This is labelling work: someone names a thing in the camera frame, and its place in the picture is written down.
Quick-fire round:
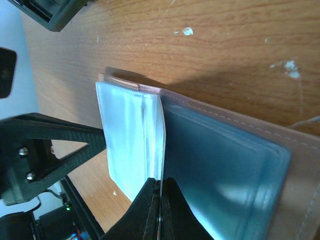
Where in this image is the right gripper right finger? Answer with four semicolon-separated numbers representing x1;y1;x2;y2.
160;177;212;240

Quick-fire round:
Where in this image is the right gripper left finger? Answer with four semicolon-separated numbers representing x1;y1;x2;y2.
101;178;160;240

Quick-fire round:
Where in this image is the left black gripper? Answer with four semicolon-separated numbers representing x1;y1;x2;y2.
0;113;106;206

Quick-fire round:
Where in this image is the pink leather card holder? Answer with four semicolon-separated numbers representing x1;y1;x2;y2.
96;74;320;240

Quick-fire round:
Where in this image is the black card bin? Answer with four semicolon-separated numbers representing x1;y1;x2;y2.
8;0;88;32

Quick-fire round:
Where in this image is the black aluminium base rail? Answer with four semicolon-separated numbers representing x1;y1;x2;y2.
60;175;105;240

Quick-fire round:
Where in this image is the left controller board with wires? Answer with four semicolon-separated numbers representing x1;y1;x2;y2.
68;221;91;240

